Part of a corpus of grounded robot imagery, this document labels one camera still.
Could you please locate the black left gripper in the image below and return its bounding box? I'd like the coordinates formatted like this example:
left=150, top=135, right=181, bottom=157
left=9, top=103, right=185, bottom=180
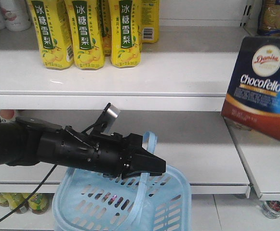
left=37, top=126, right=166, bottom=179

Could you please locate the light blue plastic basket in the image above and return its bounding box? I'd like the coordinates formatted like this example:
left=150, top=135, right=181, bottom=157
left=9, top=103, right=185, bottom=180
left=52, top=130, right=192, bottom=231

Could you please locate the blue chocolate cookie box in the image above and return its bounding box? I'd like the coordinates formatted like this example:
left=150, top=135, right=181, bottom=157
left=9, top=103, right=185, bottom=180
left=221, top=36, right=280, bottom=141

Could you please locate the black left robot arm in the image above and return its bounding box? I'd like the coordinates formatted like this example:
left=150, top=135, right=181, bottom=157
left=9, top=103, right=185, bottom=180
left=0, top=116, right=166, bottom=179

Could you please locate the white store shelving unit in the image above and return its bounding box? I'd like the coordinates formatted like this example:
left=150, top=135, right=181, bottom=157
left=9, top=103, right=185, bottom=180
left=0, top=0, right=280, bottom=231

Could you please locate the yellow pear drink bottle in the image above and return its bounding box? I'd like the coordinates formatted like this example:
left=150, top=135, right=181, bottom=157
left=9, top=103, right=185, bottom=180
left=27, top=0, right=74, bottom=70
left=108, top=0, right=141, bottom=68
left=65, top=0, right=105, bottom=70

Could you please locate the cracker packet blue wrapper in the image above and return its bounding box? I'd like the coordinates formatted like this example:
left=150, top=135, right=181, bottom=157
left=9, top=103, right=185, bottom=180
left=257, top=0, right=280, bottom=36

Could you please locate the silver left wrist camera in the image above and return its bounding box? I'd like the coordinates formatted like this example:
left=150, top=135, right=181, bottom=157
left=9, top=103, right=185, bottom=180
left=93, top=103, right=120, bottom=133

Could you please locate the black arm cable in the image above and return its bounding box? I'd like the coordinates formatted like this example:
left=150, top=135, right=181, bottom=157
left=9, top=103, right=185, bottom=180
left=0, top=163, right=58, bottom=229

